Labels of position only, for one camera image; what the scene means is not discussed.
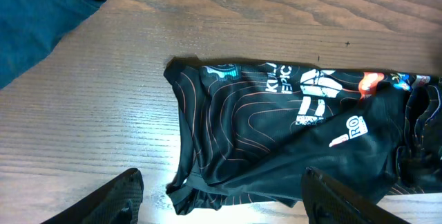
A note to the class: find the folded navy blue shirt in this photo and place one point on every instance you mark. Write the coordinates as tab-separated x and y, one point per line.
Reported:
30	30

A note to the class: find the black orange patterned jersey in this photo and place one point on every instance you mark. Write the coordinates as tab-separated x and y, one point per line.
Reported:
249	132

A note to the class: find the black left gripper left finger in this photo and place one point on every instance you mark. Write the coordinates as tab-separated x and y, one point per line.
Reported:
116	202

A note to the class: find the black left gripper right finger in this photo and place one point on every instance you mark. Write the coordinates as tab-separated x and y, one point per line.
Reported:
326	201

